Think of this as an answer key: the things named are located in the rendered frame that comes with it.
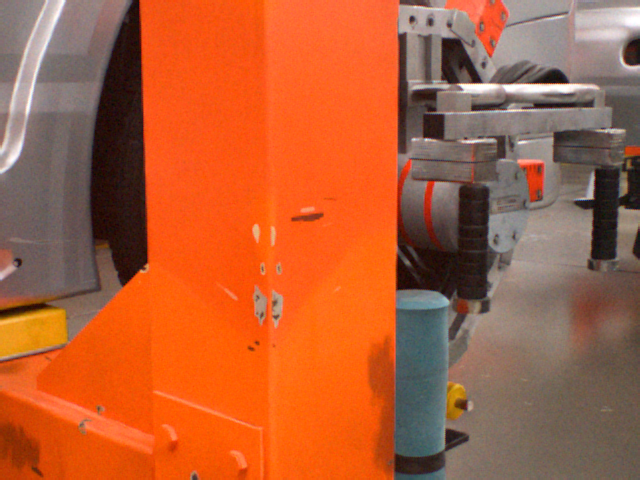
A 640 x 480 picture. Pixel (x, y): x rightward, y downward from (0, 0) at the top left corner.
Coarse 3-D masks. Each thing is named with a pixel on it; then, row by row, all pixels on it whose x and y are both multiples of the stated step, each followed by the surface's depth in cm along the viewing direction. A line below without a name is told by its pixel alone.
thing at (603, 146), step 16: (560, 144) 135; (576, 144) 133; (592, 144) 132; (608, 144) 130; (624, 144) 133; (560, 160) 135; (576, 160) 134; (592, 160) 132; (608, 160) 130; (624, 160) 134
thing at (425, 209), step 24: (408, 168) 130; (504, 168) 124; (408, 192) 128; (432, 192) 125; (456, 192) 124; (504, 192) 125; (528, 192) 129; (408, 216) 128; (432, 216) 126; (456, 216) 124; (504, 216) 126; (528, 216) 130; (408, 240) 132; (432, 240) 128; (456, 240) 126; (504, 240) 126
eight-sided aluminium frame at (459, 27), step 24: (408, 24) 129; (432, 24) 133; (456, 24) 137; (456, 48) 141; (480, 48) 143; (456, 72) 146; (480, 72) 143; (504, 144) 151; (504, 264) 155; (456, 312) 153; (456, 336) 146; (456, 360) 147
